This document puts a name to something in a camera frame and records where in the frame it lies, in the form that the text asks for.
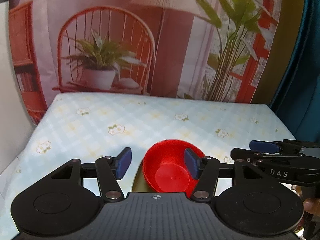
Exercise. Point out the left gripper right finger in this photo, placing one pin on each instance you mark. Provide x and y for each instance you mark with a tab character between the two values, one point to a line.
196	165

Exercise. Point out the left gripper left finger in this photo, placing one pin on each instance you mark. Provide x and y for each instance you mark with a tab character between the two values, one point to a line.
107	165

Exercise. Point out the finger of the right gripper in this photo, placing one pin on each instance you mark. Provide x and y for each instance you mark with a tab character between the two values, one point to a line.
246	156
285	146

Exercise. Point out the large green square plate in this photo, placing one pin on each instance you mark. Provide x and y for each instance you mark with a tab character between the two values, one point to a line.
139	183

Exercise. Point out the red bowl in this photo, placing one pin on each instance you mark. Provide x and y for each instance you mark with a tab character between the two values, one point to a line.
164	169

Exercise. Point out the person's right hand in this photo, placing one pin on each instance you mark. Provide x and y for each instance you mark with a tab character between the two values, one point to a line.
311	204

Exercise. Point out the floral plastic tablecloth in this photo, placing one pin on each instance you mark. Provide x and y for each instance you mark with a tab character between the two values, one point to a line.
87	126

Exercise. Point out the teal fabric chair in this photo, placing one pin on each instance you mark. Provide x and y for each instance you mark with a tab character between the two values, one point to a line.
296	101

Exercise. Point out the printed backdrop curtain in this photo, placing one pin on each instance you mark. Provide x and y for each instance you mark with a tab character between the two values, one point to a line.
213	50

